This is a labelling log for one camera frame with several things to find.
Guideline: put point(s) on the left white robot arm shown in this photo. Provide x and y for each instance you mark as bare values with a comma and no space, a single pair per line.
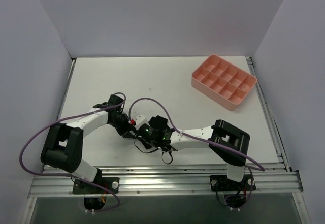
64,143

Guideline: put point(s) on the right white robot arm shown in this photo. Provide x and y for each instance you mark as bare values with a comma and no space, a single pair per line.
227,141

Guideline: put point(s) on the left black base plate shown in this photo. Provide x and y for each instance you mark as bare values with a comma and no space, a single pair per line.
83,188

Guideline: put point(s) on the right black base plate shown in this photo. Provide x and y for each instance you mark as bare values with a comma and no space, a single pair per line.
220,183

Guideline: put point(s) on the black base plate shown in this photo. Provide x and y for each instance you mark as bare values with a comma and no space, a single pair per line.
83,188
220,183

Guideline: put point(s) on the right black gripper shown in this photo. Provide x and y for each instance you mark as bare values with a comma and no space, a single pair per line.
141,137

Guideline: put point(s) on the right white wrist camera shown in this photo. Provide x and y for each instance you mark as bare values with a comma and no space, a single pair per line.
138,120

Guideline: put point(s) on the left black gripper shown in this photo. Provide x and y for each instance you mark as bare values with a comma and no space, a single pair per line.
124,129

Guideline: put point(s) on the pink compartment tray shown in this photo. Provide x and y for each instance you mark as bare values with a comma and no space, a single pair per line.
223,82

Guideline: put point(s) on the black underwear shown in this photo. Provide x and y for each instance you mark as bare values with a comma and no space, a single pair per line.
158,124

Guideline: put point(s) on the aluminium mounting rail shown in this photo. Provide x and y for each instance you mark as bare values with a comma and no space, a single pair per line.
171,180

